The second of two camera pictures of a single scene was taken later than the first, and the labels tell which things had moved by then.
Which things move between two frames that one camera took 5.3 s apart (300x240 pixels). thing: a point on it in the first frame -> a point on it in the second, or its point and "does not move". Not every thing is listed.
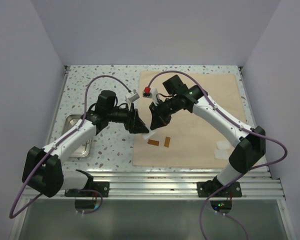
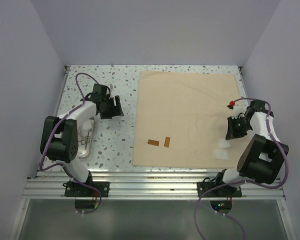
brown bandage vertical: [167, 141] does not move
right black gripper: [159, 110] -> [234, 128]
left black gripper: [131, 120] -> [111, 107]
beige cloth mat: [187, 140] does not move
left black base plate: [103, 186] does not move
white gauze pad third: [223, 145] does not move
